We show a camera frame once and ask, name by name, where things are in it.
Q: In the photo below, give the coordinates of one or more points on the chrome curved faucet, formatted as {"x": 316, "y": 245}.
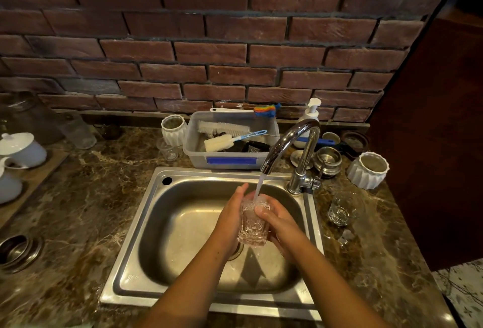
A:
{"x": 298, "y": 154}

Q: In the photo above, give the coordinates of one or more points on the white ceramic teapot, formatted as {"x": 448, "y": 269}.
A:
{"x": 8, "y": 184}

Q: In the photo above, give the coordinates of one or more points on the rainbow bristle bottle brush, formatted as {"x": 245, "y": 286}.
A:
{"x": 249, "y": 110}

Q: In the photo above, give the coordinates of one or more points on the person's right hand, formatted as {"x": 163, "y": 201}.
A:
{"x": 281, "y": 226}

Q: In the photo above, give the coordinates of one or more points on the white ribbed ceramic cup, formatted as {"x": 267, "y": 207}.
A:
{"x": 368, "y": 170}
{"x": 174, "y": 129}

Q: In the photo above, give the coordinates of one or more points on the clear patterned drinking glass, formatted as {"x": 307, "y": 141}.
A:
{"x": 253, "y": 224}

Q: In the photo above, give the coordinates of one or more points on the wooden tray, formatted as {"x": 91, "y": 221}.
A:
{"x": 30, "y": 184}

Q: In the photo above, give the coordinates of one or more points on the round steel countertop drain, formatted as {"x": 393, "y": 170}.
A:
{"x": 17, "y": 253}

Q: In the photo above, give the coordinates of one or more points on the person's right forearm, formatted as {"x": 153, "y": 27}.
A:
{"x": 324, "y": 286}

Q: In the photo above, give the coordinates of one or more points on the white pump soap bottle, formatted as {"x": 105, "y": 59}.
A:
{"x": 308, "y": 120}

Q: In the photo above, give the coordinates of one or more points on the person's left hand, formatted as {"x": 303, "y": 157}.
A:
{"x": 226, "y": 222}

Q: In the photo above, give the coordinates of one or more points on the white lidded ceramic teacup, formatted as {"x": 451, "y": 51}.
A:
{"x": 20, "y": 149}

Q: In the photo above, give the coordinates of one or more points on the grey plastic tub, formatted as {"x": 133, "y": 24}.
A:
{"x": 230, "y": 141}

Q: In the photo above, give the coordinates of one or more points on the small white saucer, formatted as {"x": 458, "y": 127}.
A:
{"x": 300, "y": 158}

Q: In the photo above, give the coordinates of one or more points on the person's right thumb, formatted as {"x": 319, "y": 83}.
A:
{"x": 264, "y": 209}

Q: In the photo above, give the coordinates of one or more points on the small steel bowl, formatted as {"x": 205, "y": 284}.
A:
{"x": 326, "y": 160}

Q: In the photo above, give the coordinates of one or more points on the dark wooden cabinet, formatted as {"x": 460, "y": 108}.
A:
{"x": 430, "y": 131}

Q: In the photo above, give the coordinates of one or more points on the person's left thumb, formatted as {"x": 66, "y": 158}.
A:
{"x": 241, "y": 197}

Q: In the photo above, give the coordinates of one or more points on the stainless steel sink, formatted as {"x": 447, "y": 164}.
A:
{"x": 211, "y": 241}

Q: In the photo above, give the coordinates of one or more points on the clear glass tumbler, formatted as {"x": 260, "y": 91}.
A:
{"x": 341, "y": 207}

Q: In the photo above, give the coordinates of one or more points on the white bristle scrub brush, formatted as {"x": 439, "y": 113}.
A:
{"x": 222, "y": 127}

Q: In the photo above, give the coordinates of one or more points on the small clear glass cup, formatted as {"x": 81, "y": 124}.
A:
{"x": 167, "y": 151}

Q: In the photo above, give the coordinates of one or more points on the large glass jar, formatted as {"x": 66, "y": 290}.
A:
{"x": 28, "y": 118}

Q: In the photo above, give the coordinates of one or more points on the person's left forearm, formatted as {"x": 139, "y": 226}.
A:
{"x": 188, "y": 288}

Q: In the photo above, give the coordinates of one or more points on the dark round coaster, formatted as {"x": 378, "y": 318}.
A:
{"x": 354, "y": 143}

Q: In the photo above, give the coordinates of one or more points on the tall clear glass cup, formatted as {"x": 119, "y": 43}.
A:
{"x": 77, "y": 129}

